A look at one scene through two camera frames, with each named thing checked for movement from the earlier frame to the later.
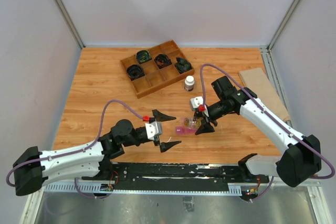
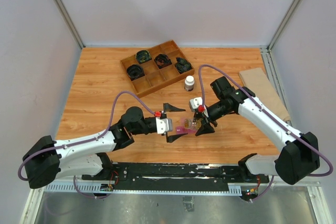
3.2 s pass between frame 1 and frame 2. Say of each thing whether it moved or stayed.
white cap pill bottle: stayed
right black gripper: stayed
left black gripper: moved
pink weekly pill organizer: stayed
